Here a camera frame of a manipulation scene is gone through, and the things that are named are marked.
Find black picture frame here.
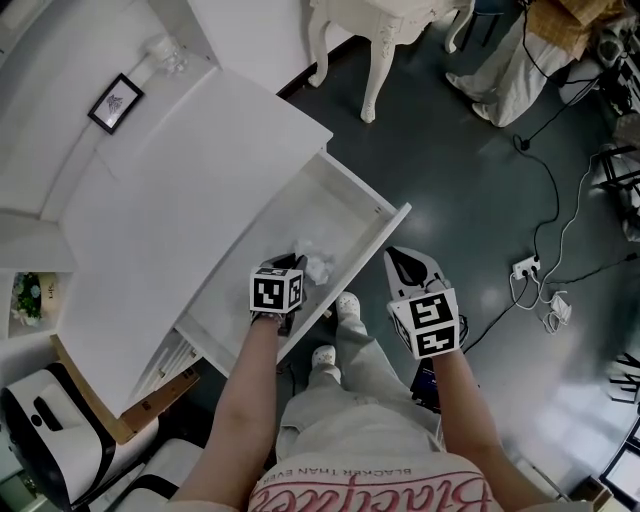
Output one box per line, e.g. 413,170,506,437
87,72,146,136

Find person's white clog shoe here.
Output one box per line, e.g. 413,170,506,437
311,345,342,382
335,291,363,327

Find long black cable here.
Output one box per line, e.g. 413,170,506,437
512,0,576,261

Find white paper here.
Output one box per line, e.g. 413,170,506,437
292,237,338,287

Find person's right forearm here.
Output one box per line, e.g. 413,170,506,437
428,349,557,512

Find person's left forearm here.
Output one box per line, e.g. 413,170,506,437
169,312,285,512

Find white carved dressing table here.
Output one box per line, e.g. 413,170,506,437
307,0,475,124

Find flat cardboard box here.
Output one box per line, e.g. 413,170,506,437
49,333,201,446

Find black tablet screen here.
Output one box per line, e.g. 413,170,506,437
409,366,444,414

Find person's white trousers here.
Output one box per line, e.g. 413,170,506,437
276,317,447,462

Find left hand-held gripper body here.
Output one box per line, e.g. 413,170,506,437
249,267,307,337

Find person's pink printed shirt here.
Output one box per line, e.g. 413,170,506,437
247,451,495,512

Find white desk with hutch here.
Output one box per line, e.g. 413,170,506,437
0,0,335,421

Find white charger with coiled cable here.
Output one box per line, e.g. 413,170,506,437
509,272,574,335

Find long white cable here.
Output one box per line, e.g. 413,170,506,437
542,143,621,297

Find white power strip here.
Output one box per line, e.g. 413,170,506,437
510,254,543,281

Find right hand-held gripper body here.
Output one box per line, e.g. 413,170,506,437
387,277,460,360

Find white drawer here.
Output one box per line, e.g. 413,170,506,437
172,151,413,379

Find potted white flowers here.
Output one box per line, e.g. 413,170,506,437
9,271,64,327

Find clear glass jar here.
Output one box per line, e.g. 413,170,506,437
144,32,189,76

